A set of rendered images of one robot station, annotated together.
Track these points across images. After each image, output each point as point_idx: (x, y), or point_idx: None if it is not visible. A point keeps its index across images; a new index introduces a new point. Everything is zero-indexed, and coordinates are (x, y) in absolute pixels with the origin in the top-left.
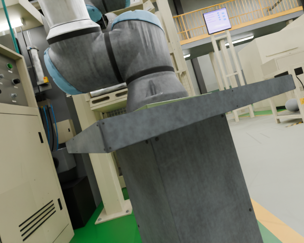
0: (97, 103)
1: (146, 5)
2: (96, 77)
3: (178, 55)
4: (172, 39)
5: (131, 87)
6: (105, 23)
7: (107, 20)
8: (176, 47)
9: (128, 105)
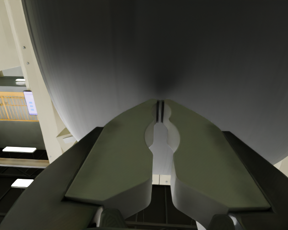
0: None
1: (71, 145)
2: None
3: (27, 30)
4: (39, 70)
5: None
6: (106, 146)
7: (21, 202)
8: (30, 49)
9: None
